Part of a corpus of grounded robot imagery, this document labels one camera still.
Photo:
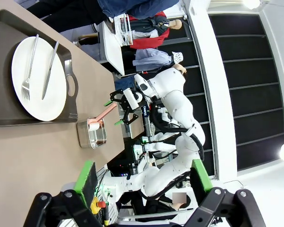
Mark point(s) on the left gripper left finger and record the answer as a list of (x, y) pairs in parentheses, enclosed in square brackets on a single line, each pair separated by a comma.
[(61, 208)]

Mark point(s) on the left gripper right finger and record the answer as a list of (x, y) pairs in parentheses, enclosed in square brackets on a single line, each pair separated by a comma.
[(227, 210)]

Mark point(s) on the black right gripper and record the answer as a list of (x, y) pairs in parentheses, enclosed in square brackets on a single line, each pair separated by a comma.
[(125, 102)]

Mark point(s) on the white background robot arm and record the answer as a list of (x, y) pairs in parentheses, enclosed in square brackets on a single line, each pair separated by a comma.
[(161, 144)]

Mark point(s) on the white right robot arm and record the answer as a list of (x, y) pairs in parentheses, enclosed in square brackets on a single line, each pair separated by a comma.
[(177, 104)]

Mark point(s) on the yellow emergency stop button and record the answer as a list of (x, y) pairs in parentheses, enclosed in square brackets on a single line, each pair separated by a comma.
[(97, 205)]

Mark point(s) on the rectangular steel container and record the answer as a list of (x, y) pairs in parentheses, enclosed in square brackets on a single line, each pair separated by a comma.
[(98, 136)]

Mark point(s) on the white desk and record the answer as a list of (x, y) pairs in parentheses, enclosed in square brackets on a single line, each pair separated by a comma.
[(112, 47)]

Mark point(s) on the seated person in black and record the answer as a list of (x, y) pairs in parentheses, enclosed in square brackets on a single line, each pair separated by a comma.
[(151, 206)]

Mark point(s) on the silver table knife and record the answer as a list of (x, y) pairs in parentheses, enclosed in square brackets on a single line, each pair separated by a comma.
[(49, 73)]

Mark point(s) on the mannequin in red jacket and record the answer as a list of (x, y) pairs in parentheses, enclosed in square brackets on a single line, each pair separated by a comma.
[(153, 30)]

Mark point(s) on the white round plate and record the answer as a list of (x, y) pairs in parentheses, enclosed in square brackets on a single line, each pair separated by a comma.
[(40, 104)]

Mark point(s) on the silver fork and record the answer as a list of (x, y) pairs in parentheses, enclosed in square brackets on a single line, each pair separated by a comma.
[(29, 71)]

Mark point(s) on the person in denim jacket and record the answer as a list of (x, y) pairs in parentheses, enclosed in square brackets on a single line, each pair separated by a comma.
[(137, 7)]

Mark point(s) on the dark window blinds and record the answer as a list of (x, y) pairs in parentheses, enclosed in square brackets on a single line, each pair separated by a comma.
[(251, 94)]

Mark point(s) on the dark grey serving tray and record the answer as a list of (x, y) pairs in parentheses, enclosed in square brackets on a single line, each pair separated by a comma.
[(0, 71)]

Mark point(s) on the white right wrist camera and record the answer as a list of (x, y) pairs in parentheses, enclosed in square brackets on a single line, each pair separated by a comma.
[(132, 98)]

